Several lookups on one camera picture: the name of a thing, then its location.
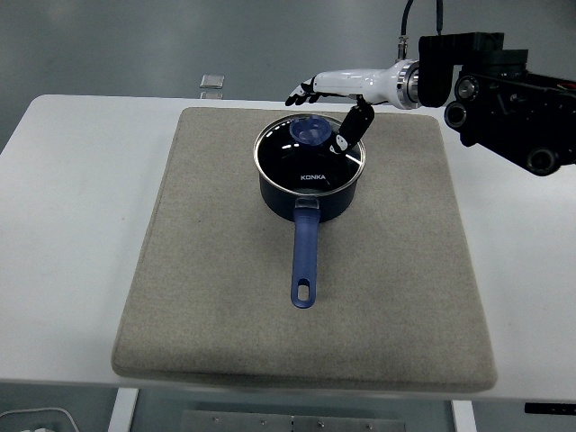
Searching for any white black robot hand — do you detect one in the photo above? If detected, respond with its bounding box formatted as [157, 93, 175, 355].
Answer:
[283, 59, 409, 156]

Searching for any glass pot lid blue knob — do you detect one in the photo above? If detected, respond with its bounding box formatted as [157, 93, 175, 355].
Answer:
[252, 112, 367, 198]

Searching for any dark blue saucepan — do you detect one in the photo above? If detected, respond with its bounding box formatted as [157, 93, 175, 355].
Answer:
[256, 155, 362, 311]

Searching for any beige fabric mat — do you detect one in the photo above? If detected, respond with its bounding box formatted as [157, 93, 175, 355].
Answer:
[111, 106, 500, 392]

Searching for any grey metal plate with screws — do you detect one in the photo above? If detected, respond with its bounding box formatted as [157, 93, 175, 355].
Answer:
[181, 409, 405, 432]

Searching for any white table leg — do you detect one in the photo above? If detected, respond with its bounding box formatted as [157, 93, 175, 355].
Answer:
[451, 399, 478, 432]
[107, 387, 140, 432]

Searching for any black flat bar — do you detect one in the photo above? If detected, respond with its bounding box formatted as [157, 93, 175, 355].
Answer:
[524, 401, 576, 416]

